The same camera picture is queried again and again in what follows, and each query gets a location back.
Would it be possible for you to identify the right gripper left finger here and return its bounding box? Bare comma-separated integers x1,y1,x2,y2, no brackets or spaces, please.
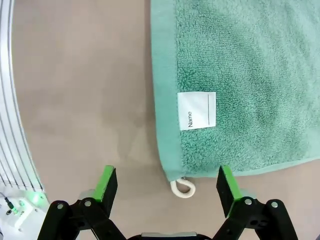
37,164,127,240

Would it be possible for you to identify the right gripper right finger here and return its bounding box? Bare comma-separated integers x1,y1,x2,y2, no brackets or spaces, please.
211,164,300,240

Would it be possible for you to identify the mint green towel with label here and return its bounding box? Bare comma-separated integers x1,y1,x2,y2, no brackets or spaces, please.
149,0,320,200

